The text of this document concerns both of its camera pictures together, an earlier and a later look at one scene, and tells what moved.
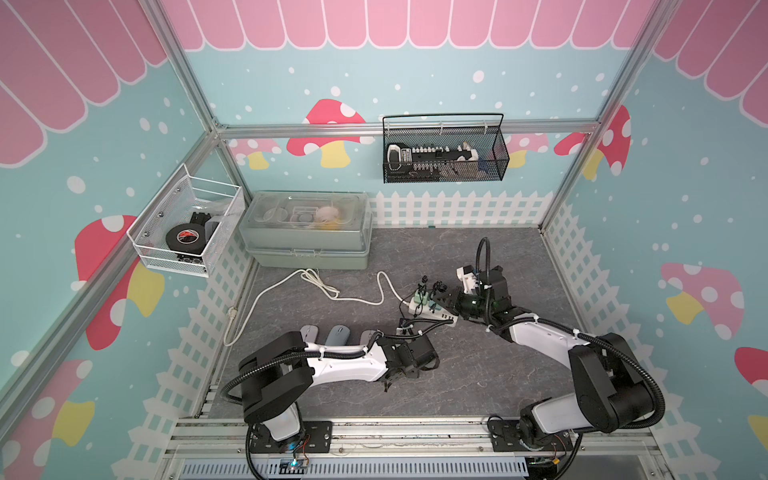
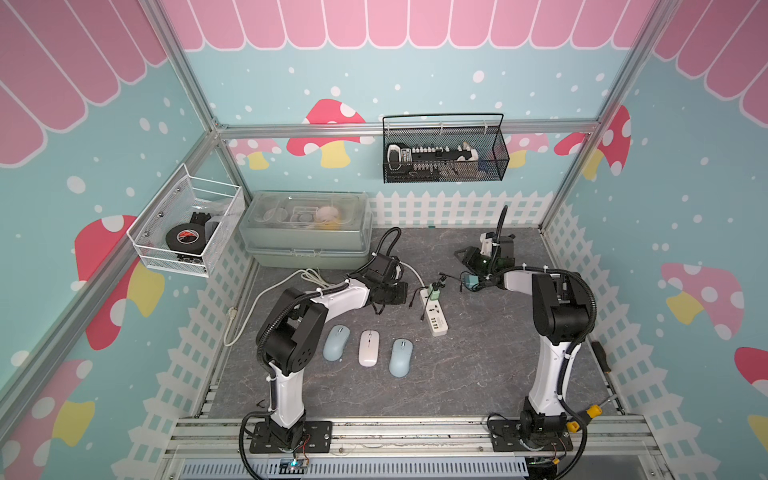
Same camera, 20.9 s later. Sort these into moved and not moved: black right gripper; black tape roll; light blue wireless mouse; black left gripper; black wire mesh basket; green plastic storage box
Moved: black right gripper; black left gripper
Not moved: black tape roll; light blue wireless mouse; black wire mesh basket; green plastic storage box
